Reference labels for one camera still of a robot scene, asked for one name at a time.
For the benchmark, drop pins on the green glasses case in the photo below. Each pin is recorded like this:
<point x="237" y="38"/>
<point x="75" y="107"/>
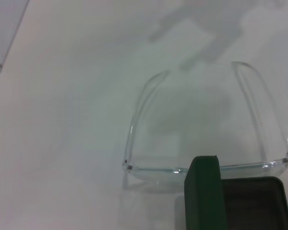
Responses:
<point x="201" y="191"/>

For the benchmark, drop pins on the clear plastic glasses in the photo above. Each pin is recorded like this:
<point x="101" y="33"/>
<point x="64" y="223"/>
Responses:
<point x="156" y="172"/>

